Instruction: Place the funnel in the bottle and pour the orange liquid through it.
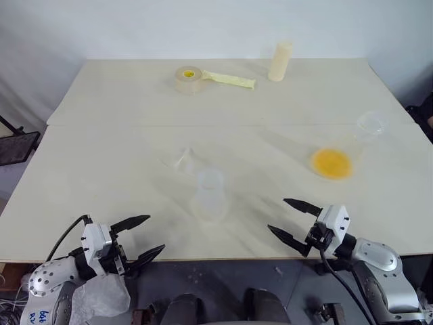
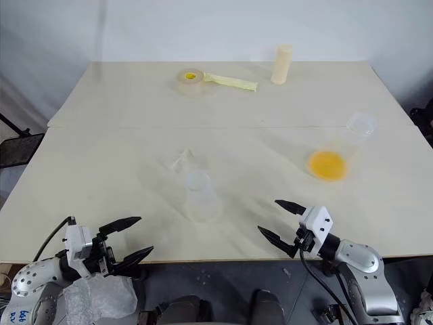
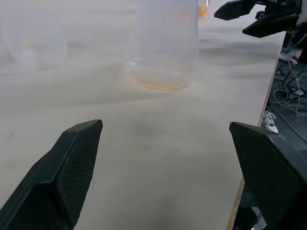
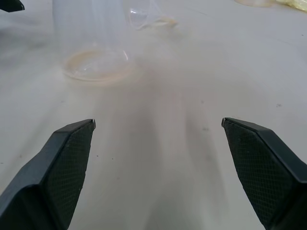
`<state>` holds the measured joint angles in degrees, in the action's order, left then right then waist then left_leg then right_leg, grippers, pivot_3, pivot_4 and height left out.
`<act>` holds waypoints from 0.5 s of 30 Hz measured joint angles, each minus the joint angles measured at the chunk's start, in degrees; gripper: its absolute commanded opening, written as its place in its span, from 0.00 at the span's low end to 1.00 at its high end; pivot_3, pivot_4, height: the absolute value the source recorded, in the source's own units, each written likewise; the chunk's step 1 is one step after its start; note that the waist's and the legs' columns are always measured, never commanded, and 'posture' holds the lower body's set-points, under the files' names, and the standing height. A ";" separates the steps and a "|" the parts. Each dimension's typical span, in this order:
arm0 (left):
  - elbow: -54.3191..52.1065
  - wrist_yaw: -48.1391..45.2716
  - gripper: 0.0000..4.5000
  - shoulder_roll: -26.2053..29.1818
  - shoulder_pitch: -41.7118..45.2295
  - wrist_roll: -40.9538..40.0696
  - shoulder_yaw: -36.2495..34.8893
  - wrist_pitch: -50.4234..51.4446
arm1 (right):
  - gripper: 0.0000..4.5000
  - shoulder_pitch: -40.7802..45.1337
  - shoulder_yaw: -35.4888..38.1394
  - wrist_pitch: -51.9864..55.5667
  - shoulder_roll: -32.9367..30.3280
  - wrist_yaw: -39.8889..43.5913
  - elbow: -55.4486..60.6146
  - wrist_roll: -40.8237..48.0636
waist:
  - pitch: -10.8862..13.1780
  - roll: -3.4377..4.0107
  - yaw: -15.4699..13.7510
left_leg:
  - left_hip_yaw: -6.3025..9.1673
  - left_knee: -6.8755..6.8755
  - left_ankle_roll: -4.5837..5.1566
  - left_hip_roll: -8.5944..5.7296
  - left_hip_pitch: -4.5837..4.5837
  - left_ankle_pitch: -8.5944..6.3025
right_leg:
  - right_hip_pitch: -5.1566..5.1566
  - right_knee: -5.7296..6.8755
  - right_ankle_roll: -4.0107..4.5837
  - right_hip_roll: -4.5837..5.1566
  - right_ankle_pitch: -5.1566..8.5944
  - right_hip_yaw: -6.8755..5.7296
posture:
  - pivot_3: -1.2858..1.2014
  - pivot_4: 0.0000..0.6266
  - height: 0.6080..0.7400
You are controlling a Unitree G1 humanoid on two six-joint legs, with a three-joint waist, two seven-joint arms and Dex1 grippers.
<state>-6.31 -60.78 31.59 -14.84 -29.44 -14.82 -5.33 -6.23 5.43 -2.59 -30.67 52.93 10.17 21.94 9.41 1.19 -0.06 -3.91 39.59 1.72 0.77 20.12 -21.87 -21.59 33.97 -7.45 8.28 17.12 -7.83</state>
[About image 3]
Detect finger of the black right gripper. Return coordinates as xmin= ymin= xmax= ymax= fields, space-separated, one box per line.
xmin=214 ymin=0 xmax=259 ymax=21
xmin=242 ymin=13 xmax=301 ymax=38

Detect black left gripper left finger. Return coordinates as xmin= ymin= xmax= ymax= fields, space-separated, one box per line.
xmin=0 ymin=119 xmax=104 ymax=230

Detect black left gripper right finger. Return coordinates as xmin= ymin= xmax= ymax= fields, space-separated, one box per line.
xmin=229 ymin=121 xmax=307 ymax=230

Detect clear plastic cup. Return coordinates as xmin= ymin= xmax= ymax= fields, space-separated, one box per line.
xmin=3 ymin=8 xmax=69 ymax=70

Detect narrow tall plastic bottle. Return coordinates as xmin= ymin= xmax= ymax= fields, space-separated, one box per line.
xmin=197 ymin=0 xmax=211 ymax=17

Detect clear cup with orange juice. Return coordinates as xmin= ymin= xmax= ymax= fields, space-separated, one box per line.
xmin=122 ymin=0 xmax=200 ymax=91

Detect white floor cables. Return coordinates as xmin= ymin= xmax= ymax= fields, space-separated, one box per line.
xmin=272 ymin=35 xmax=307 ymax=117

